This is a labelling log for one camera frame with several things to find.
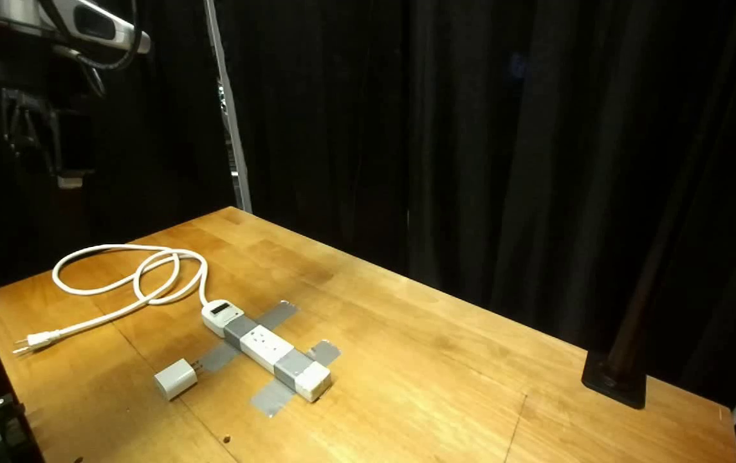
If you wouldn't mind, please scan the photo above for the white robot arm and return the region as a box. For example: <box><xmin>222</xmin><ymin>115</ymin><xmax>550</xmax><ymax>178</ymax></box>
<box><xmin>0</xmin><ymin>0</ymin><xmax>153</xmax><ymax>69</ymax></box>

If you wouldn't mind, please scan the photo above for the grey duct tape strip far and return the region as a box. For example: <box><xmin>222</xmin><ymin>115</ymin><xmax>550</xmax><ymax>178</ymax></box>
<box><xmin>202</xmin><ymin>299</ymin><xmax>294</xmax><ymax>373</ymax></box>

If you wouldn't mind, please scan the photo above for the white power strip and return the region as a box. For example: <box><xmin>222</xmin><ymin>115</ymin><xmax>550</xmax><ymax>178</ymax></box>
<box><xmin>202</xmin><ymin>299</ymin><xmax>331</xmax><ymax>405</ymax></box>

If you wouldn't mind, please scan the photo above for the black curtain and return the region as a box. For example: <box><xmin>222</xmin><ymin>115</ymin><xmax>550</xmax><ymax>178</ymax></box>
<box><xmin>0</xmin><ymin>0</ymin><xmax>736</xmax><ymax>406</ymax></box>

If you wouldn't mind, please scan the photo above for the white charging block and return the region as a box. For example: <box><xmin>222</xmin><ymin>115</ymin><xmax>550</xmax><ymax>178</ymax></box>
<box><xmin>154</xmin><ymin>361</ymin><xmax>199</xmax><ymax>402</ymax></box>

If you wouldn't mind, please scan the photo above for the white power cord with plug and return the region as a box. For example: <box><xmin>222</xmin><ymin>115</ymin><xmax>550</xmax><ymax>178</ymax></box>
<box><xmin>12</xmin><ymin>241</ymin><xmax>214</xmax><ymax>358</ymax></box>

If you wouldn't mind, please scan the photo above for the black post with base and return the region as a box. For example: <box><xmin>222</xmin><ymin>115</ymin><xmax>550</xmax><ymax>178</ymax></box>
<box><xmin>580</xmin><ymin>144</ymin><xmax>712</xmax><ymax>411</ymax></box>

